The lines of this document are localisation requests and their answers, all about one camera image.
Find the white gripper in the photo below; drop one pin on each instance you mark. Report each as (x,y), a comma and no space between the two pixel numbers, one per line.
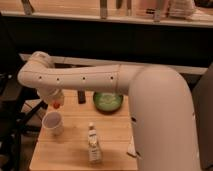
(52,95)

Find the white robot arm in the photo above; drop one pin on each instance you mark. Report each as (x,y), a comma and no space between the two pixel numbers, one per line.
(160,104)

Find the dark brown chocolate bar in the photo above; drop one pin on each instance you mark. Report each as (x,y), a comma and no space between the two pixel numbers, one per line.
(81,97)

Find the green bowl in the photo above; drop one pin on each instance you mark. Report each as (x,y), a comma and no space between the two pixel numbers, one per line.
(107,102)

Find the white squeeze bottle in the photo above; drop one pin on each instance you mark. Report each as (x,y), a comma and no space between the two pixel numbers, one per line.
(94,150)

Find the black stand at left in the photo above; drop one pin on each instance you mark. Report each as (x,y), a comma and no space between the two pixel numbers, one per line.
(13,123)

